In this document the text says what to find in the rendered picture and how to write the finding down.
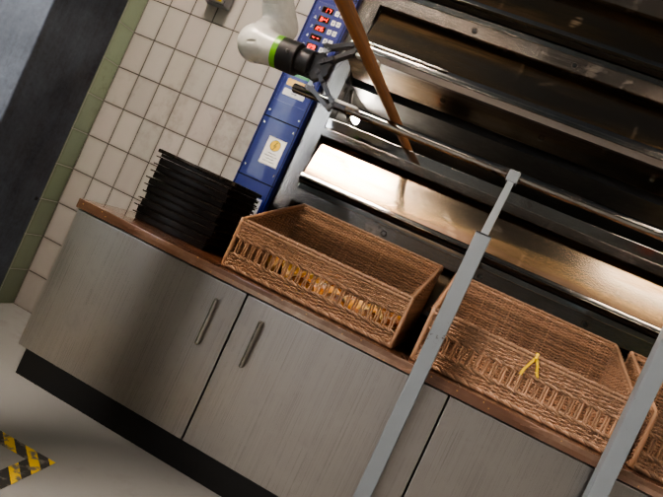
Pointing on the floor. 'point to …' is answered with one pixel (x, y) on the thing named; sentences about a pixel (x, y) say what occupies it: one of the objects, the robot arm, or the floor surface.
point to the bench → (267, 382)
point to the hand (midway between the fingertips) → (365, 86)
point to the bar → (616, 453)
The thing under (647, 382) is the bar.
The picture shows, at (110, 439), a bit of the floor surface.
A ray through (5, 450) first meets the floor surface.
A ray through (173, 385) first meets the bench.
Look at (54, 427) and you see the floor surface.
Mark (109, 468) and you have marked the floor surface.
